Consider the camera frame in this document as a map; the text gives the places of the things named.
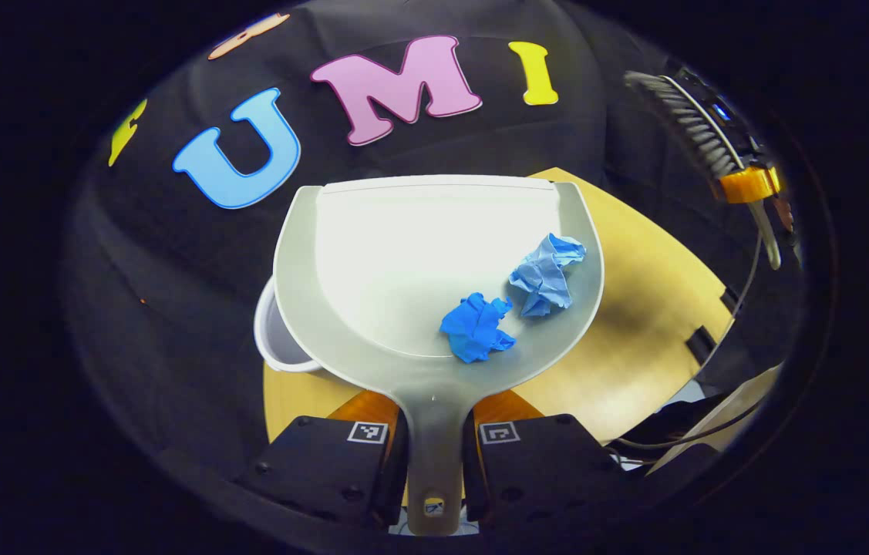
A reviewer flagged small grey broom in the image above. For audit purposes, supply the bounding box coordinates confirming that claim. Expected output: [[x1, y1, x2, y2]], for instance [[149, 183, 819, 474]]
[[624, 66, 786, 271]]

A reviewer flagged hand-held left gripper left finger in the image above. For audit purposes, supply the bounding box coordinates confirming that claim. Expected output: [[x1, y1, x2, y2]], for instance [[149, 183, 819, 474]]
[[234, 389, 410, 533]]

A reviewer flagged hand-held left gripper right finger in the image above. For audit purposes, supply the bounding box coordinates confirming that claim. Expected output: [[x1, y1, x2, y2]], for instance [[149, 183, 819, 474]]
[[463, 389, 628, 533]]

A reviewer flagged grey plastic dustpan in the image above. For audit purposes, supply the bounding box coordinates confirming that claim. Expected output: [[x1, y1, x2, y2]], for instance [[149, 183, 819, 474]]
[[272, 175, 605, 537]]

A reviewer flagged black cable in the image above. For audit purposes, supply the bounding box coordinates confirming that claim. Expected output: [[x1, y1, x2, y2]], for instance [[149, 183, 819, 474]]
[[608, 401, 763, 454]]

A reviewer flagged beige board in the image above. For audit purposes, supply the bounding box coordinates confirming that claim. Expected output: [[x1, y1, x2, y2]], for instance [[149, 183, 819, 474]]
[[646, 364, 783, 473]]

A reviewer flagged white garbage bin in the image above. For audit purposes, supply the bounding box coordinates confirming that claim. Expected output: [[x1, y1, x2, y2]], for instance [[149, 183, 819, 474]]
[[254, 276, 323, 374]]

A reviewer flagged dark blue paper ball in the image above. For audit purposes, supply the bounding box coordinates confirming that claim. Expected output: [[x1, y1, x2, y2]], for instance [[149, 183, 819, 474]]
[[440, 292, 517, 364]]

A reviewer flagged light blue paper ball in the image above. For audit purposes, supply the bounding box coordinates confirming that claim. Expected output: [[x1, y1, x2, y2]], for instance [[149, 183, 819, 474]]
[[509, 233, 588, 318]]

